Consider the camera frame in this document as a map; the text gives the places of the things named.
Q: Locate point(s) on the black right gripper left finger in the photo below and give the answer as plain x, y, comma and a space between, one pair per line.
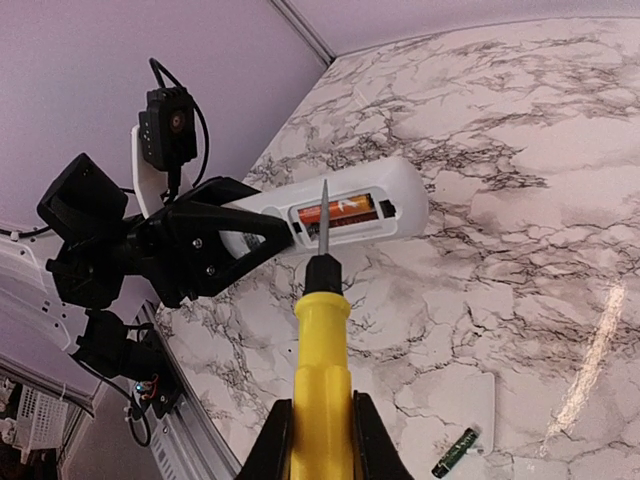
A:
269, 458

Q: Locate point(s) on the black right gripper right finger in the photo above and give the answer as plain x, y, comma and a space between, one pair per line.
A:
375, 455

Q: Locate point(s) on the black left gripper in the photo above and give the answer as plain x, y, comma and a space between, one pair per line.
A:
180, 250

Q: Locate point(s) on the yellow black screwdriver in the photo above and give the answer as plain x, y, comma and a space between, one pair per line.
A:
322, 401

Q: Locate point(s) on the green AAA battery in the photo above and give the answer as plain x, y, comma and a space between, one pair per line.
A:
455, 452

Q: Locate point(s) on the white battery cover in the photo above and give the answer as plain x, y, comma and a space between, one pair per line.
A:
470, 402

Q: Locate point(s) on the orange AAA battery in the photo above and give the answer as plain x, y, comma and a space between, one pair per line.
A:
338, 209

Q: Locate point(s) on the white remote control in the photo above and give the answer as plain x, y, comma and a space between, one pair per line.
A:
377, 201

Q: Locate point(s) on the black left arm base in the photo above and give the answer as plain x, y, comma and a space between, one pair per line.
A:
150, 385

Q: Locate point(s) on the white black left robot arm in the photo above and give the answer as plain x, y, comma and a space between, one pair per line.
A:
85, 207

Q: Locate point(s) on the white perforated bin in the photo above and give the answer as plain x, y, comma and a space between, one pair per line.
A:
38, 422

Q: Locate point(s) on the aluminium front table rail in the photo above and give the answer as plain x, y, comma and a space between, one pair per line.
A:
202, 435

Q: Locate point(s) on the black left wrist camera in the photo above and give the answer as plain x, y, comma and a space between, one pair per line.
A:
162, 142

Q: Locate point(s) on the aluminium left corner post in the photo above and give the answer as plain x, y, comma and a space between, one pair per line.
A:
303, 28

